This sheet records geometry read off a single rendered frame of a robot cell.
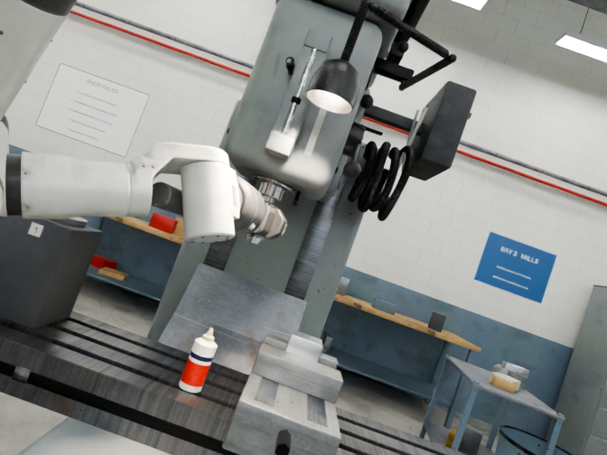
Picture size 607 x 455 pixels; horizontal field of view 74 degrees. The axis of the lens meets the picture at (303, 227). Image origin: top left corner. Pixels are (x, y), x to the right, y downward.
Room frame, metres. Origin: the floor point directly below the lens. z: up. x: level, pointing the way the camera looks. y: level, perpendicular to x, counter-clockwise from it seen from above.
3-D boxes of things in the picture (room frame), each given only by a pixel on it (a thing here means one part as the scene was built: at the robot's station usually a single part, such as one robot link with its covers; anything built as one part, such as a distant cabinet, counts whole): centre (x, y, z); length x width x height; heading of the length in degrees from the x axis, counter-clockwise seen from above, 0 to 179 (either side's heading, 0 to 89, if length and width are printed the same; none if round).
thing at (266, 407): (0.74, -0.08, 0.97); 0.35 x 0.15 x 0.11; 179
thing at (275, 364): (0.71, -0.08, 1.01); 0.15 x 0.06 x 0.04; 89
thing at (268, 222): (0.68, 0.10, 1.23); 0.13 x 0.12 x 0.10; 76
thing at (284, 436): (0.54, -0.07, 0.96); 0.04 x 0.02 x 0.02; 179
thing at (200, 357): (0.71, 0.09, 0.97); 0.04 x 0.04 x 0.11
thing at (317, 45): (0.66, 0.08, 1.45); 0.04 x 0.04 x 0.21; 0
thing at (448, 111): (1.06, -0.26, 1.62); 0.20 x 0.09 x 0.21; 0
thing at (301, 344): (0.77, -0.08, 1.03); 0.06 x 0.05 x 0.06; 89
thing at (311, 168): (0.77, 0.08, 1.47); 0.21 x 0.19 x 0.32; 90
